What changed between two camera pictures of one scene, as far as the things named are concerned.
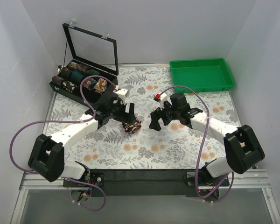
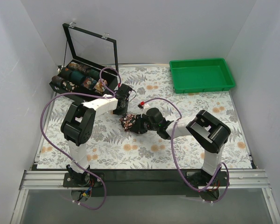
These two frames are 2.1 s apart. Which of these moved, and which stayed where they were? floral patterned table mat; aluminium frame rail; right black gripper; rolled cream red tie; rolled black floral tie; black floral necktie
Moved: right black gripper; black floral necktie
Stayed: floral patterned table mat; aluminium frame rail; rolled black floral tie; rolled cream red tie
